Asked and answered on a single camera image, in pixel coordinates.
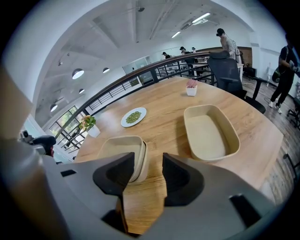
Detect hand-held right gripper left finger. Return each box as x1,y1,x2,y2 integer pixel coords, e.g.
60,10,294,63
41,151,136,240

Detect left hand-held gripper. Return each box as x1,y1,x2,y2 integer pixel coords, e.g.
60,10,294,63
18,130,57,157

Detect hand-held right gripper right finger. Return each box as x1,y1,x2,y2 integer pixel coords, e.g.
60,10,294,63
140,152,278,240

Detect large window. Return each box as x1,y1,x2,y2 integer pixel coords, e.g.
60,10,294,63
48,105,88,154

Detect orange flowers in white pot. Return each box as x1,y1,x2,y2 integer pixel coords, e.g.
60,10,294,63
78,114,101,138

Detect white plate of green beans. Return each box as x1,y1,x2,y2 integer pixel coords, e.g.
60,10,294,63
120,107,147,128

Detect pink succulent in white pot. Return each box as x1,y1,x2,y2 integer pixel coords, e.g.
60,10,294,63
185,78,198,97

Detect black office chair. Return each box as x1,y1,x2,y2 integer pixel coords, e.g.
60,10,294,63
207,51,267,115
287,97,300,129

